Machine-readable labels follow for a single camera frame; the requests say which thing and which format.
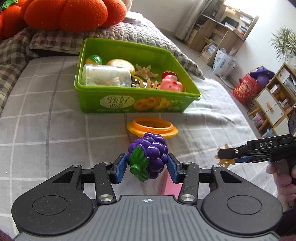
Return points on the cream pronged toy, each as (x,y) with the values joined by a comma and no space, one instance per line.
(153,83)

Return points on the white paper booklet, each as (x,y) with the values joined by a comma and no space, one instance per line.
(136,18)

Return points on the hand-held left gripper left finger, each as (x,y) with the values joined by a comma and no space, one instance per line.
(121,168)

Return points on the clear cotton swab container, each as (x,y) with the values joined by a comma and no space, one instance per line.
(104,75)

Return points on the wooden desk with shelves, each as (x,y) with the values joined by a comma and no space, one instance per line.
(226,34)

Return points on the large orange pumpkin cushion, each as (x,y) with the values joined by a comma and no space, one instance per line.
(69,14)

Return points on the white curtain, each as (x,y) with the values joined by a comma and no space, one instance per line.
(196,16)

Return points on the purple plush toy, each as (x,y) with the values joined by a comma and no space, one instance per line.
(263,75)

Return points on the pink flat strip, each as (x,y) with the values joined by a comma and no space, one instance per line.
(168,187)

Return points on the small orange pumpkin cushion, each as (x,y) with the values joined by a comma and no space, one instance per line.
(11,18)

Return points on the green potted plant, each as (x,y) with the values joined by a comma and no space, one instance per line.
(283,41)

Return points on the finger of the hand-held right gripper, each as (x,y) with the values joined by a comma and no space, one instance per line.
(235,151)
(249,159)

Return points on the green plastic box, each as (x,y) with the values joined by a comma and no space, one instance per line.
(120,104)

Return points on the yellow toy bowl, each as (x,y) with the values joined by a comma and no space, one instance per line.
(120,63)

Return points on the grey grid bedsheet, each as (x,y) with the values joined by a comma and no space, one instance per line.
(57,129)

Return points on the orange plastic lid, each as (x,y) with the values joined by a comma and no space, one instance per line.
(138,129)

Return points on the pink pig toy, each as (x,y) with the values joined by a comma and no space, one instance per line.
(170,83)

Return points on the white wooden shelf cabinet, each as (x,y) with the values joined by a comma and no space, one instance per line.
(268,104)

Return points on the beige starfish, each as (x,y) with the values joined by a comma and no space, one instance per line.
(145,71)

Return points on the green yellow toy corn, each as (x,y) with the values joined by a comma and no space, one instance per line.
(94,59)

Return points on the red printed bag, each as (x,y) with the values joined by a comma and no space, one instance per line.
(246,89)

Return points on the person's right hand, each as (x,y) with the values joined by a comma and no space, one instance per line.
(286,190)

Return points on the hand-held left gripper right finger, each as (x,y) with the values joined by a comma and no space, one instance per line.
(173,169)

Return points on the grey checked quilt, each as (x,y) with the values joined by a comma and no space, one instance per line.
(11,58)

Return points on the grey quilted pillow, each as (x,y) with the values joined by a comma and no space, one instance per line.
(138,34)

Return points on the purple toy grapes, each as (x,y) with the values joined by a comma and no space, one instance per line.
(152,150)

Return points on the white plush toy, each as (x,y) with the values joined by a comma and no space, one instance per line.
(126,5)

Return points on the white paper bag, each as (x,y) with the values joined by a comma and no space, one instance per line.
(223,62)

